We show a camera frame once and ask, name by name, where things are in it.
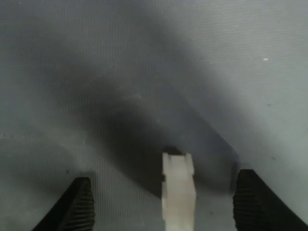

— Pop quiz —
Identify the small white plastic terminal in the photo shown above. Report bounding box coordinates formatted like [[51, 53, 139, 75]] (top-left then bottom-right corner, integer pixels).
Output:
[[161, 152, 197, 231]]

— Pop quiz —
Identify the dark grey mat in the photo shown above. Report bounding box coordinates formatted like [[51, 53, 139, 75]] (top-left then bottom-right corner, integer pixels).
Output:
[[0, 0, 308, 231]]

